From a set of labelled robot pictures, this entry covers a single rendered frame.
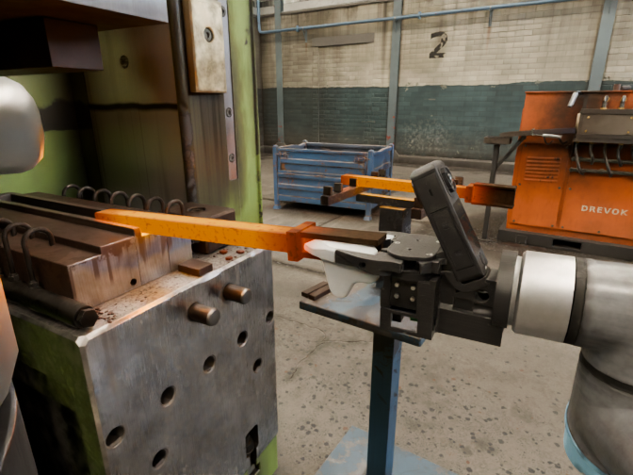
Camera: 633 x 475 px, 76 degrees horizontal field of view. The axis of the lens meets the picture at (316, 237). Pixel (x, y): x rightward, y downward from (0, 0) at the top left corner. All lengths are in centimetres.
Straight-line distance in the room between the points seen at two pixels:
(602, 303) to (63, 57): 67
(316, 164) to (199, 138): 358
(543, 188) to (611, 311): 354
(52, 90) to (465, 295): 96
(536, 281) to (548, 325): 4
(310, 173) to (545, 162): 222
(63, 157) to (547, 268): 100
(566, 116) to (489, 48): 438
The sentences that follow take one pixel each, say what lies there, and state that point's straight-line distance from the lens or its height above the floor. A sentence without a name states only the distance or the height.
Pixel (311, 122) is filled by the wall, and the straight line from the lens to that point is 937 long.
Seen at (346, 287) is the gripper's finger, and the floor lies 98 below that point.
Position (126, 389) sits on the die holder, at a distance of 61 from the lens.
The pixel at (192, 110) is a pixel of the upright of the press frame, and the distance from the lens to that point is 88.
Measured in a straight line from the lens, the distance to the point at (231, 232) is 51.
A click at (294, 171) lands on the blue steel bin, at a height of 44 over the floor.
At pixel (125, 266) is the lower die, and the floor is 95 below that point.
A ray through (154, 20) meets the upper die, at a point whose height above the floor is 127.
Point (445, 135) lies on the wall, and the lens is 819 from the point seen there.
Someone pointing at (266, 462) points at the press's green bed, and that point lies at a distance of 102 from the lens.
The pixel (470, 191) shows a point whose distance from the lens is 92.
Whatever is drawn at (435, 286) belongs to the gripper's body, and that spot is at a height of 101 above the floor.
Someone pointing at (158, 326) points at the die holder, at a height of 88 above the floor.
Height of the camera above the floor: 117
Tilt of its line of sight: 18 degrees down
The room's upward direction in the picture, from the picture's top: straight up
